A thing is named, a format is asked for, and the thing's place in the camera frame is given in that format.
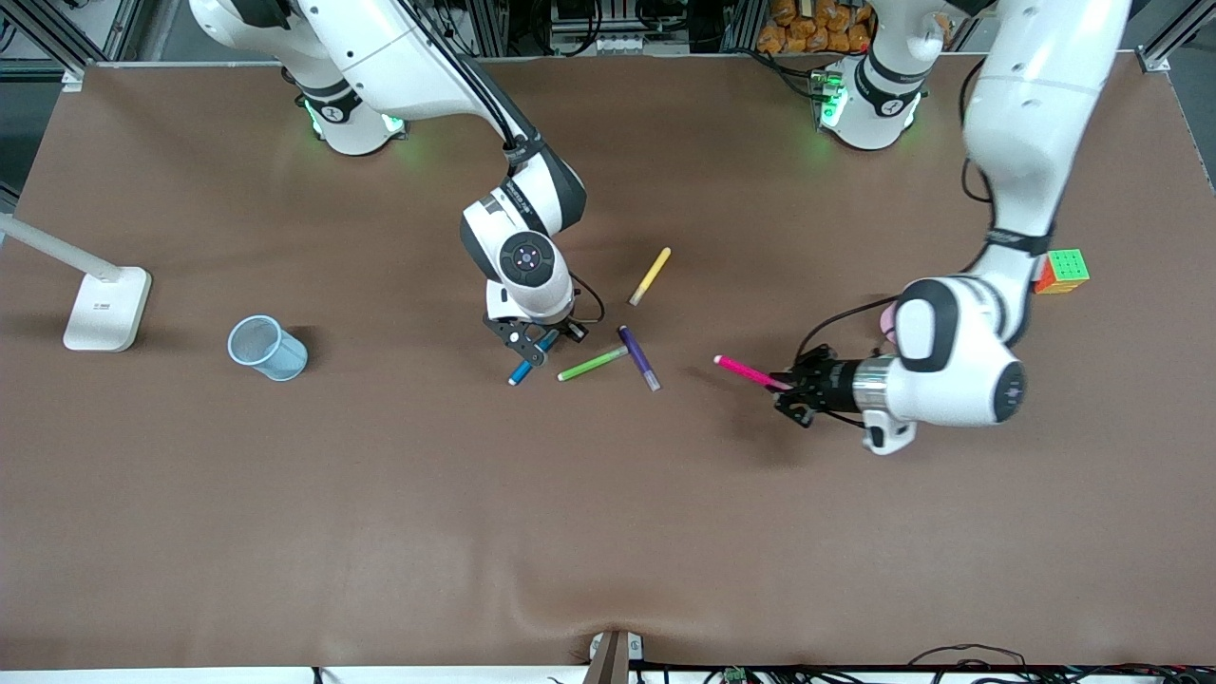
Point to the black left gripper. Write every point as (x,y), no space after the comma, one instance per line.
(834,383)

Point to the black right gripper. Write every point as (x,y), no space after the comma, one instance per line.
(573,330)

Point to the blue marker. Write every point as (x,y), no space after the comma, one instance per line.
(520,372)

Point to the pink marker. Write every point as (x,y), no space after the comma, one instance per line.
(746,371)

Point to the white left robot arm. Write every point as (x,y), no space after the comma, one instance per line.
(950,370)

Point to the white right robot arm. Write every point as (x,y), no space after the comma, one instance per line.
(399,57)

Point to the green marker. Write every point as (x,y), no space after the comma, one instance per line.
(591,364)

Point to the purple marker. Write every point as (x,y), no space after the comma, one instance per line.
(636,355)

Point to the pink mesh cup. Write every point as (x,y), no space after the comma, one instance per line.
(889,321)

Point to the yellow marker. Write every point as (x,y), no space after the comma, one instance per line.
(651,275)

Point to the brown table cover cloth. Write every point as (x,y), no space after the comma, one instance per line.
(608,522)

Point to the blue mesh cup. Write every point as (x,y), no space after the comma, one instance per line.
(285,361)

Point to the colourful puzzle cube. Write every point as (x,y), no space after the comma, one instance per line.
(1069,271)

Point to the green terminal connector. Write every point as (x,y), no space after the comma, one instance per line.
(733,676)

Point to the white power strip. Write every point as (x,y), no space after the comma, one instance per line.
(608,44)

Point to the orange snack packs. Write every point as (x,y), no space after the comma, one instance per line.
(788,33)

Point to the white lamp stand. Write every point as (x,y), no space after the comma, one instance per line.
(104,313)

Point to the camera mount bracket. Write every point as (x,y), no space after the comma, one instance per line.
(608,665)

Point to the aluminium frame post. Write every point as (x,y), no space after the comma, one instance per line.
(1154,59)
(59,46)

